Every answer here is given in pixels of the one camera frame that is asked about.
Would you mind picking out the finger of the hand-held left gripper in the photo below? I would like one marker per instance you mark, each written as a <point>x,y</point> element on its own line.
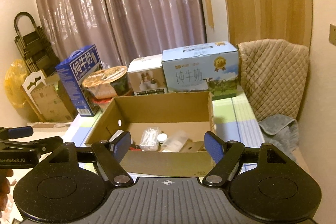
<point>18,132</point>
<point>47,144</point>

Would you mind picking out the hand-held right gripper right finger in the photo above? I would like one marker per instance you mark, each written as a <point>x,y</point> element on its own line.
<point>212,146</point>

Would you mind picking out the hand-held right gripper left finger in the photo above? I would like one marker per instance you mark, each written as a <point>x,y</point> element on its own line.
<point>123,144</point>

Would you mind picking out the blue label floss pick pack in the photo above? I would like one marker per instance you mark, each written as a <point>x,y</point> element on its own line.
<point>149,138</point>

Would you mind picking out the clear plastic cup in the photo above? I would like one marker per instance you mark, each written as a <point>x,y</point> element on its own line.
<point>176,141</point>

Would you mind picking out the brown cardboard box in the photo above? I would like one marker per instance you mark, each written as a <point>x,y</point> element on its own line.
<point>168,108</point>

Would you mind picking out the person's left hand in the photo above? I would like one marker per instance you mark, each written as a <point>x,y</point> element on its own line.
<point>4,187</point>

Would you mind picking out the brown cardboard carton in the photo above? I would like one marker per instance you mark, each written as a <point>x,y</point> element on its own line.
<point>50,103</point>

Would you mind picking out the yellow plastic bag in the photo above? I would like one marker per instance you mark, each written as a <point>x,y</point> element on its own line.
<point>15,82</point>

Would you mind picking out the white carved chair back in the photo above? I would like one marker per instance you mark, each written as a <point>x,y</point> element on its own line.
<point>32,79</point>

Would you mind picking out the dark blue milk carton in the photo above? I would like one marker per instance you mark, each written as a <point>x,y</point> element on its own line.
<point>76,82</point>

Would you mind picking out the grey towel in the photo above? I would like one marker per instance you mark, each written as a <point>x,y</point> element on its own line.
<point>281,129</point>

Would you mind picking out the white product box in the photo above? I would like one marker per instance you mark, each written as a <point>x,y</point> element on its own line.
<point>147,74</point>

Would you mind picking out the light blue milk case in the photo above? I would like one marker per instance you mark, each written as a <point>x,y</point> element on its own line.
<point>189,74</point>

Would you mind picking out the black folding ladder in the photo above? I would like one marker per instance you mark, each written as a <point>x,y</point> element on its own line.
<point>34,50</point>

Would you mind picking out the beige quilted chair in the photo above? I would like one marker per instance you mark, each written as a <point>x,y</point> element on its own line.
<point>273,77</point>

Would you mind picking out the pink sheer curtain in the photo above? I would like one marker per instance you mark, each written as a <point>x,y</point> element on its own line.
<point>118,3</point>

